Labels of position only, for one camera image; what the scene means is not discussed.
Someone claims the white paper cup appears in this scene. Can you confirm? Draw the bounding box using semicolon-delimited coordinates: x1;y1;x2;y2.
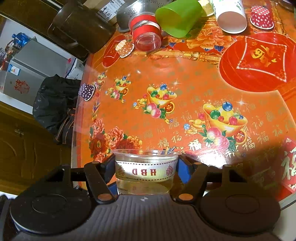
210;0;247;34

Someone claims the purple striped cupcake liner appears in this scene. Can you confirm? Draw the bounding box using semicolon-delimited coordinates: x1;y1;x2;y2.
78;83;96;101

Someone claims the cardboard box with label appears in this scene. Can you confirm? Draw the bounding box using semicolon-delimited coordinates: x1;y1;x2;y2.
84;0;125;25

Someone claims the black clothing pile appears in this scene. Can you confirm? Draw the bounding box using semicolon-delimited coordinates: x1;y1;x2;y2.
33;75;81;146

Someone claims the white storage box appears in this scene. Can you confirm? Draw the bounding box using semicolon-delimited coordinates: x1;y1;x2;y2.
66;58;85;80

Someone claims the orange dotted cupcake liner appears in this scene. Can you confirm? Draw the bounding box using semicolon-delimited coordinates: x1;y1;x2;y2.
115;40;134;58

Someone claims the red banded clear cup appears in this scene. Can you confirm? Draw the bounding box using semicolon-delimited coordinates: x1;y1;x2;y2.
128;11;163;52

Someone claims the green plastic cup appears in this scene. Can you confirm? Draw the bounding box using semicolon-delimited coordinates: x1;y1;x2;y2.
155;0;203;38

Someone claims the dark brown plastic pitcher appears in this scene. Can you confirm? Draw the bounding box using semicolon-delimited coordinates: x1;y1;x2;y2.
47;1;115;53

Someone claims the clear cup with HBD ribbon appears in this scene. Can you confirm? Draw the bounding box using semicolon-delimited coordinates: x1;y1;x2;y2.
112;149;180;195

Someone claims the blue water bottle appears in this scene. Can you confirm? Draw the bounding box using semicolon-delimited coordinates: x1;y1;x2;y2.
11;32;31;49

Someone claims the grey refrigerator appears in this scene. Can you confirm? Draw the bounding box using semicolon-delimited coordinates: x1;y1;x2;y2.
1;38;75;106

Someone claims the red dotted cupcake liner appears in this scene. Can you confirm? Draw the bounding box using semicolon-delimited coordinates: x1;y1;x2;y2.
250;6;274;30

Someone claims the inverted steel bowl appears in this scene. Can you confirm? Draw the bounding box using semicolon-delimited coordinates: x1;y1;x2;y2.
116;0;172;33

